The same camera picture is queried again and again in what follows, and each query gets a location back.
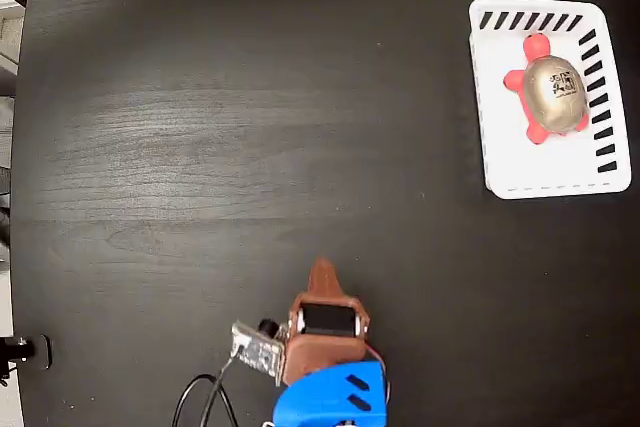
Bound red turtle toy gold shell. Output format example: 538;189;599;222
502;32;591;147

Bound white plastic basket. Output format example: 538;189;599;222
468;0;632;201

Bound black table clamp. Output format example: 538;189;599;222
0;334;54;371

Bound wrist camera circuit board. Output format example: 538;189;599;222
230;317;291;388

